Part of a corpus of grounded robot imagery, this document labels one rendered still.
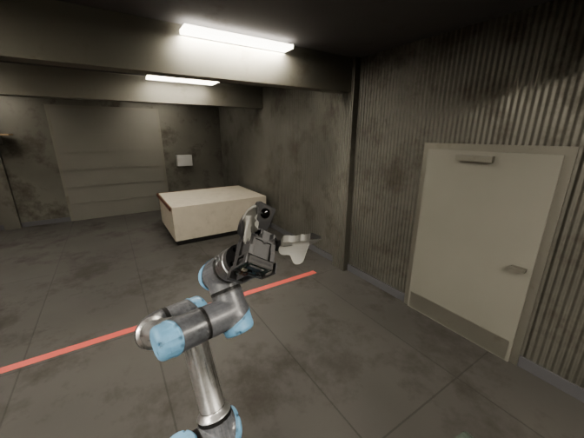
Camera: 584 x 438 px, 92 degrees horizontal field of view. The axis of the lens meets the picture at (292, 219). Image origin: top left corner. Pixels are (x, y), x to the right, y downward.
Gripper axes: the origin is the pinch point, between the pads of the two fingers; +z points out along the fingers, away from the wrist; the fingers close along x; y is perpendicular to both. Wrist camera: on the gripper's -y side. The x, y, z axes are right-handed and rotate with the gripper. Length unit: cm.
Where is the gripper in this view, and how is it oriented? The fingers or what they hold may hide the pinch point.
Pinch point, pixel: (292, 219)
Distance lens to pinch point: 51.3
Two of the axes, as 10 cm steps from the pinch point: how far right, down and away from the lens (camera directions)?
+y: -0.8, 8.3, -5.4
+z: 6.1, -3.9, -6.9
